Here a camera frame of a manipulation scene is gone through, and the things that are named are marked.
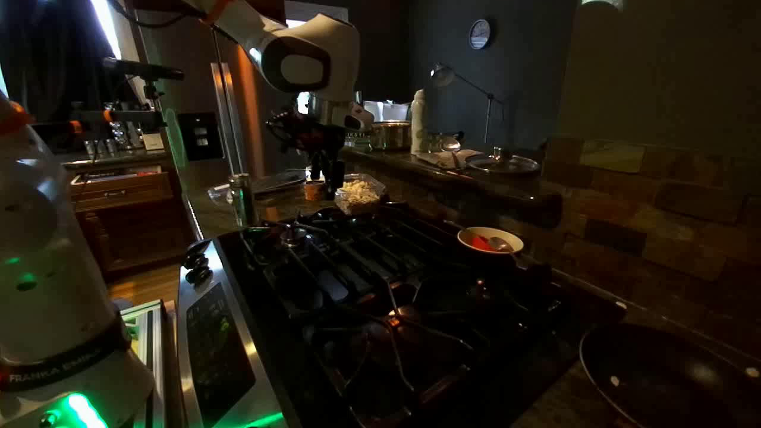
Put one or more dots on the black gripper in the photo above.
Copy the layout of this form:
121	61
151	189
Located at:
317	141

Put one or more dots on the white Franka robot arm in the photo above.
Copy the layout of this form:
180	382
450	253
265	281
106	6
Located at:
65	353

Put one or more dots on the black gas stove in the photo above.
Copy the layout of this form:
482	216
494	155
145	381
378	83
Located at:
362	322

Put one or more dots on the clear tray of popcorn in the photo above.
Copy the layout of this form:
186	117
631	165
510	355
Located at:
360	191

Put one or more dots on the glass jar on counter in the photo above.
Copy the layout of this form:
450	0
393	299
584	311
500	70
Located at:
241	189

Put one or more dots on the stainless steel refrigerator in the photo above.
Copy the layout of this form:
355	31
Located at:
216	102

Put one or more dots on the silver plate on counter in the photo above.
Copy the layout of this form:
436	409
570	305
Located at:
515	165

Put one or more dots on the white bowl with red food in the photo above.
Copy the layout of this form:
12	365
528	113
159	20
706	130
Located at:
488	241

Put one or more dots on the wooden cabinet drawer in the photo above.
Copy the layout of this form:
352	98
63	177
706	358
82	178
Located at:
132	216

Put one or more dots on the black frying pan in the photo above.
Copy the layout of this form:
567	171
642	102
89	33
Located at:
656	379

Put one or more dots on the round wall clock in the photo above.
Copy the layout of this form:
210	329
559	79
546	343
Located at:
481	33

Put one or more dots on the camera tripod mount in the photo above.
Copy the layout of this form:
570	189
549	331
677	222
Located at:
123	109

